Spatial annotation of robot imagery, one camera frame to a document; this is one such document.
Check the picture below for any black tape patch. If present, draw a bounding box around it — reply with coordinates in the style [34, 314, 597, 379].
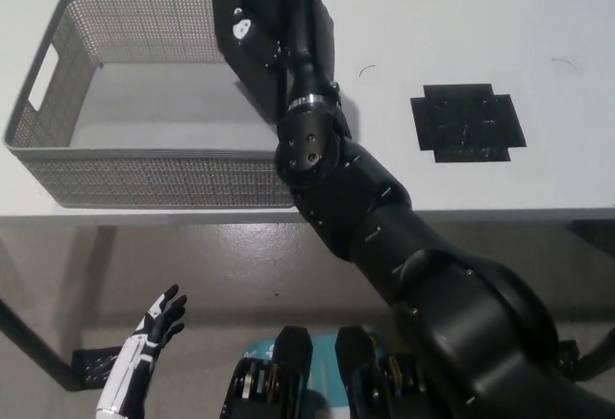
[409, 83, 528, 164]

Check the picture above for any black perforated foot bracket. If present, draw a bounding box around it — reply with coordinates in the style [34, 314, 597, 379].
[555, 339, 580, 382]
[71, 347, 119, 389]

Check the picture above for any grey table leg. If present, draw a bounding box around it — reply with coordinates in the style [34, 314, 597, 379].
[70, 225, 119, 354]

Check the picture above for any black table foot bar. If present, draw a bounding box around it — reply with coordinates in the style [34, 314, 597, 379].
[0, 295, 77, 392]
[574, 326, 615, 383]

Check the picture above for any grey perforated plastic basket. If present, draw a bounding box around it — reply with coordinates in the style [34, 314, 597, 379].
[2, 0, 297, 210]

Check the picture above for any black teal robot torso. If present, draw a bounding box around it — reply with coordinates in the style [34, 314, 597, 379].
[218, 325, 433, 419]

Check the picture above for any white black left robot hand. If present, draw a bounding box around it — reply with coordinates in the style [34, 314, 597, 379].
[94, 283, 188, 419]

